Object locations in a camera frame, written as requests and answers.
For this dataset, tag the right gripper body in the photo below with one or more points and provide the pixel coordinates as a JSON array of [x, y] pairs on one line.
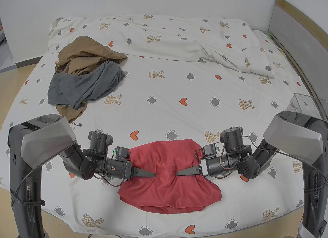
[[214, 166]]

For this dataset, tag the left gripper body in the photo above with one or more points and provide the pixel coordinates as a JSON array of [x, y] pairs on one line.
[[119, 169]]

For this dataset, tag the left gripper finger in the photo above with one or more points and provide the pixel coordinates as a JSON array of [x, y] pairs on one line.
[[143, 173]]

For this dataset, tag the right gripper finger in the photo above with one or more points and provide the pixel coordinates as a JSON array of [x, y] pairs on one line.
[[188, 171]]

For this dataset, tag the red shirt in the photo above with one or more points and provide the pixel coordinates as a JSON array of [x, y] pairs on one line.
[[166, 193]]

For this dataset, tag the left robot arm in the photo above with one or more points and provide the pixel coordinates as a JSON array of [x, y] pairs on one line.
[[38, 139]]

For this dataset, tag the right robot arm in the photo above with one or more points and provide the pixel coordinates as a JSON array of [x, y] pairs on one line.
[[294, 134]]

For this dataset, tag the bed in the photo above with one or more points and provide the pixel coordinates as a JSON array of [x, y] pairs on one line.
[[179, 91]]

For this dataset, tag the grey garment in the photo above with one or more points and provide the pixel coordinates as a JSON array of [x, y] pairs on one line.
[[87, 85]]

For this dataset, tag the clear plastic box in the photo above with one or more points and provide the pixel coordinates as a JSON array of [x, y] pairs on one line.
[[299, 103]]

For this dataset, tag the brown garment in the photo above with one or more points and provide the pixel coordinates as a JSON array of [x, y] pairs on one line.
[[84, 52]]

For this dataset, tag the white printed quilt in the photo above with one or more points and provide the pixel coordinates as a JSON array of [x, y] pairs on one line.
[[166, 39]]

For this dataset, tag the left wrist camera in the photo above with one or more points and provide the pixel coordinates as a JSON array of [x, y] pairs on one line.
[[122, 153]]

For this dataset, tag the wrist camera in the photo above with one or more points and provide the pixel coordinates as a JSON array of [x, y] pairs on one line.
[[209, 150], [122, 153]]

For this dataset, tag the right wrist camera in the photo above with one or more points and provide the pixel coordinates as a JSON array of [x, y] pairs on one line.
[[209, 150]]

